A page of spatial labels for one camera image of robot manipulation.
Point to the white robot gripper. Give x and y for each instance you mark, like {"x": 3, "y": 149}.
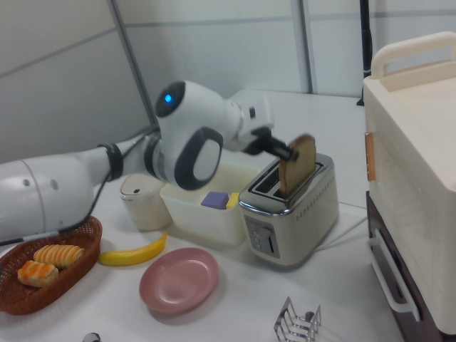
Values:
{"x": 254, "y": 107}

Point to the brown toast bread slice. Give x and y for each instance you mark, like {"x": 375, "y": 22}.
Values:
{"x": 299, "y": 167}

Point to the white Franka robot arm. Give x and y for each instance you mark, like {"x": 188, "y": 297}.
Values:
{"x": 46, "y": 189}

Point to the pink plate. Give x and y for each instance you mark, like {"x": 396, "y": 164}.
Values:
{"x": 178, "y": 281}

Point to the ridged golden bread roll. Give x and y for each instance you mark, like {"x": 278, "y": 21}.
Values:
{"x": 58, "y": 254}

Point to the yellow foam block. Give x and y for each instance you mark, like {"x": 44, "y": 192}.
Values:
{"x": 233, "y": 200}

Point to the cream and chrome toaster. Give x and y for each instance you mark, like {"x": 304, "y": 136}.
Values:
{"x": 295, "y": 217}

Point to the purple foam block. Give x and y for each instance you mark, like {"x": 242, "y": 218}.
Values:
{"x": 213, "y": 200}

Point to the copper cabinet latch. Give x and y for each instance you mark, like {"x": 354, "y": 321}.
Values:
{"x": 370, "y": 156}

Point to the white plastic storage container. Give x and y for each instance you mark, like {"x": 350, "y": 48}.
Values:
{"x": 199, "y": 221}

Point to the black vertical pole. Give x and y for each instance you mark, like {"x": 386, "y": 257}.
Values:
{"x": 366, "y": 39}

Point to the brown wooden drawer box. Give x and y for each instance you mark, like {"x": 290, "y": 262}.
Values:
{"x": 386, "y": 228}

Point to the small cream lidded bin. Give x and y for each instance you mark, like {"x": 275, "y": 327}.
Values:
{"x": 144, "y": 206}

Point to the cream plastic storage cabinet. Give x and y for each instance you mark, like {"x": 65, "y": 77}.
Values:
{"x": 417, "y": 160}

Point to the yellow banana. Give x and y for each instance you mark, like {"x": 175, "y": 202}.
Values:
{"x": 132, "y": 254}

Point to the metal toast rack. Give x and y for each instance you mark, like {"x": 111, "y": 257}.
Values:
{"x": 297, "y": 322}

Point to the brown wicker basket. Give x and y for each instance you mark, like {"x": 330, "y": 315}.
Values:
{"x": 71, "y": 285}

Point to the square orange-striped pastry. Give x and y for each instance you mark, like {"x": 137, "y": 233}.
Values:
{"x": 37, "y": 273}

